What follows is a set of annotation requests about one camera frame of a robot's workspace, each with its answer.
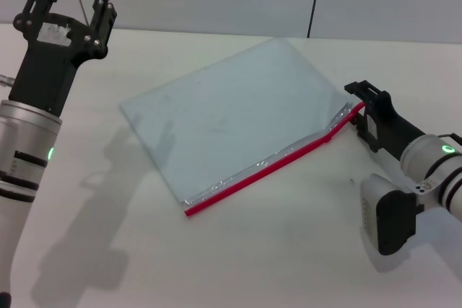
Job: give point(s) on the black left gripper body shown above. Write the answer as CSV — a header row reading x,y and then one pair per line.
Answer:
x,y
47,77

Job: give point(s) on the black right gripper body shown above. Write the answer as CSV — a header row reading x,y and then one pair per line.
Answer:
x,y
386,127

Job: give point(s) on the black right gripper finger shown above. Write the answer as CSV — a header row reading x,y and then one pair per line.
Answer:
x,y
359,126
364,89

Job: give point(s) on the red zipper slider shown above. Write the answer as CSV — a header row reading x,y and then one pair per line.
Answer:
x,y
327,139

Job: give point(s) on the clear document bag red zipper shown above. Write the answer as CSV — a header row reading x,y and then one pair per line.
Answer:
x,y
231,106

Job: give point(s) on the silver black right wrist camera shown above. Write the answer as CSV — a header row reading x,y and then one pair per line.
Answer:
x,y
393,221

